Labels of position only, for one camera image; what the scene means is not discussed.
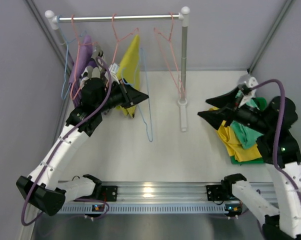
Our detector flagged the camouflage trousers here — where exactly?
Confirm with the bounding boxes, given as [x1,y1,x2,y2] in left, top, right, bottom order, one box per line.
[79,46,106,89]

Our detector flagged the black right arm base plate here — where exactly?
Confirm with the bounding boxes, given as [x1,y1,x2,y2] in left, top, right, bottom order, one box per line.
[206,184,239,203]

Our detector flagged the olive yellow trousers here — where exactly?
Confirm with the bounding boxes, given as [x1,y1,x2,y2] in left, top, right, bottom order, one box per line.
[115,34,142,118]

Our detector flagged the purple trousers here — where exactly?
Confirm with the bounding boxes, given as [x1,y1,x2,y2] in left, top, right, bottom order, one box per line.
[68,34,93,105]

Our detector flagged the empty light blue hanger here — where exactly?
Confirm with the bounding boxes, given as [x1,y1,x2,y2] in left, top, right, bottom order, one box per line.
[56,15,76,101]

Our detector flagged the pink hanger of olive trousers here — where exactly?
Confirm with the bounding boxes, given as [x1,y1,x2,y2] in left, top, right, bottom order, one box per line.
[111,13,140,64]

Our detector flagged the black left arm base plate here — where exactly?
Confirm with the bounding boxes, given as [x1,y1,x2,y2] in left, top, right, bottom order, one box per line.
[89,185,118,202]

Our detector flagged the blue hanger of green trousers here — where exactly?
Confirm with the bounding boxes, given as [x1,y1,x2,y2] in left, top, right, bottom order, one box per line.
[119,47,154,143]

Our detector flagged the green plastic bin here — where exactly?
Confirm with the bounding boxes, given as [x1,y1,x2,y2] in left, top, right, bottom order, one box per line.
[230,97,269,166]

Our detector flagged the pink hanger of purple trousers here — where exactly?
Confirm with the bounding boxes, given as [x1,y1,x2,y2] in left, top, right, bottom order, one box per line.
[69,14,99,101]

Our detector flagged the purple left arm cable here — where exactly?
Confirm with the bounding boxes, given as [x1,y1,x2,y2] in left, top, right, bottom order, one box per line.
[20,56,113,227]

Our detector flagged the aluminium mounting rail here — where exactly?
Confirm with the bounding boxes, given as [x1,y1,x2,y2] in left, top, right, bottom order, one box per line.
[57,181,301,215]

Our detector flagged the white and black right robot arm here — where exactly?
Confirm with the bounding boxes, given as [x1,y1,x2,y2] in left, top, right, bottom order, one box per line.
[198,85,301,240]

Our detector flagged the green tie-dye trousers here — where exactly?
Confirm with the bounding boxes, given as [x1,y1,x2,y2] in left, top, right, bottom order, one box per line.
[230,97,267,150]

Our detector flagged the pink hanger of yellow trousers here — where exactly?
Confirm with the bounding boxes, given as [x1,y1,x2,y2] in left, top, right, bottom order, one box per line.
[153,12,186,98]

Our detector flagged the silver clothes rack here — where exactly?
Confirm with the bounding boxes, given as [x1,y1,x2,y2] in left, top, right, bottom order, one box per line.
[44,6,190,132]

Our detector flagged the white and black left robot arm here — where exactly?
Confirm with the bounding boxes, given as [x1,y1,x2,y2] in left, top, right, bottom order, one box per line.
[16,77,149,216]

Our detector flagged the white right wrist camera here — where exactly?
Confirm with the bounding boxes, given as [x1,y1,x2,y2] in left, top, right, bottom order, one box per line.
[236,74,259,103]

